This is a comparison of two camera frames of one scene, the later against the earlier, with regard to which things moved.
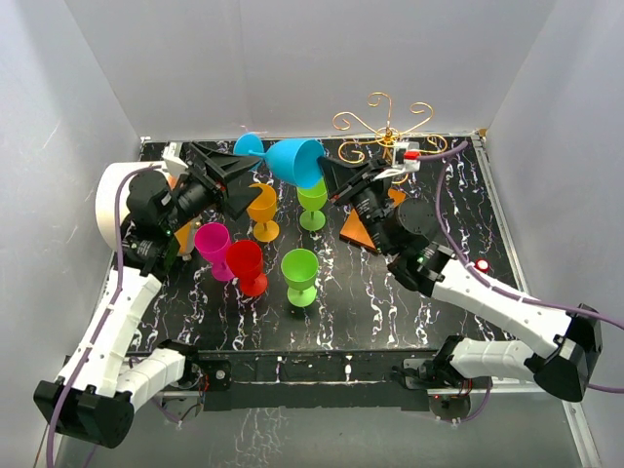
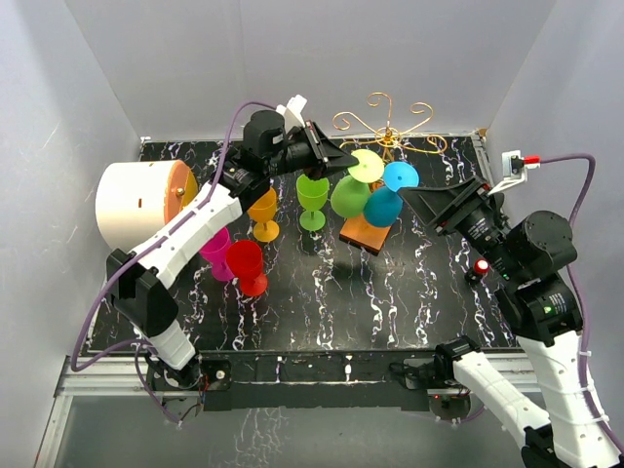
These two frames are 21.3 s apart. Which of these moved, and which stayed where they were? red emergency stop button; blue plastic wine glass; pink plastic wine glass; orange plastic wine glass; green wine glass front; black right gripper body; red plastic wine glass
Moved: green wine glass front; black right gripper body; blue plastic wine glass
Stayed: orange plastic wine glass; red emergency stop button; red plastic wine glass; pink plastic wine glass
